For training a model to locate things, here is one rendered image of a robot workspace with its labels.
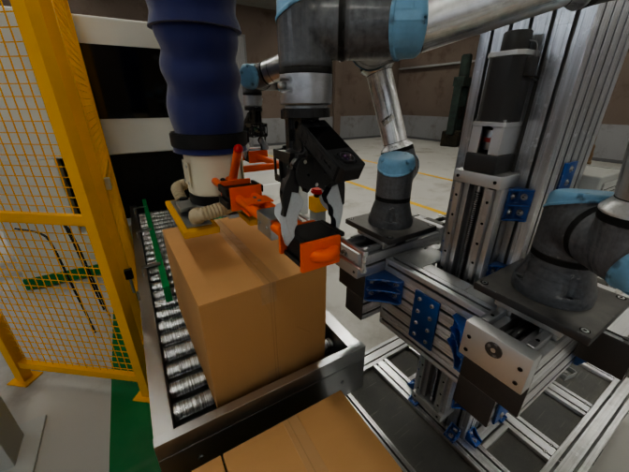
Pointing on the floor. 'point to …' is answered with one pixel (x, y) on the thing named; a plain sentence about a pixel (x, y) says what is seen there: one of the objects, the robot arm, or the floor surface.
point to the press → (451, 137)
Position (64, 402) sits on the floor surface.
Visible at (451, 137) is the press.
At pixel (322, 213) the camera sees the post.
